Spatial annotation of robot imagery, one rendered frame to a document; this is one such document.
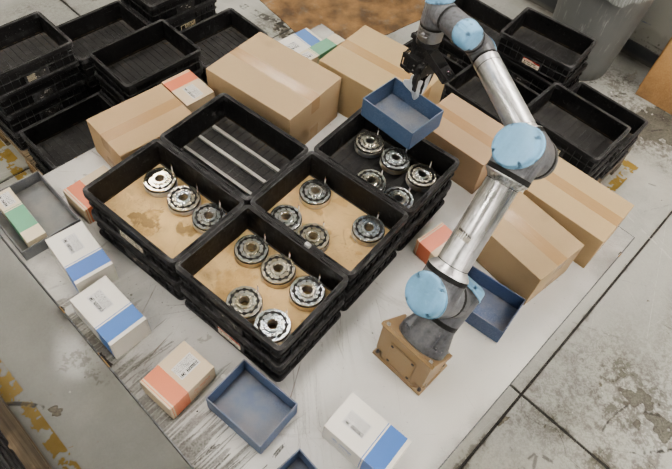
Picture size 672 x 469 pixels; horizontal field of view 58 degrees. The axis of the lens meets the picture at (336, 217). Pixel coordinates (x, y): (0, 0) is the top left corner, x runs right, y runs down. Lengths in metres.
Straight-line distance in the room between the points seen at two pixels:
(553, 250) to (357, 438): 0.85
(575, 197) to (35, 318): 2.18
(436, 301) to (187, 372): 0.71
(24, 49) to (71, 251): 1.45
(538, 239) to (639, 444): 1.14
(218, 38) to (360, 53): 1.10
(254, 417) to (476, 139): 1.21
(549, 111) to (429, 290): 1.70
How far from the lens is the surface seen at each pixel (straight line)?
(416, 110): 1.98
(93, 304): 1.91
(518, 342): 2.02
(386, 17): 4.23
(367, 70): 2.37
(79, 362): 2.73
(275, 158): 2.12
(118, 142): 2.18
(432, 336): 1.69
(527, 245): 2.02
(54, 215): 2.24
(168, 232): 1.95
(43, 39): 3.30
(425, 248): 2.01
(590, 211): 2.20
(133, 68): 3.03
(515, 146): 1.50
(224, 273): 1.84
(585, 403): 2.84
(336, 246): 1.90
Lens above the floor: 2.40
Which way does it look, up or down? 53 degrees down
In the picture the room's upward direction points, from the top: 8 degrees clockwise
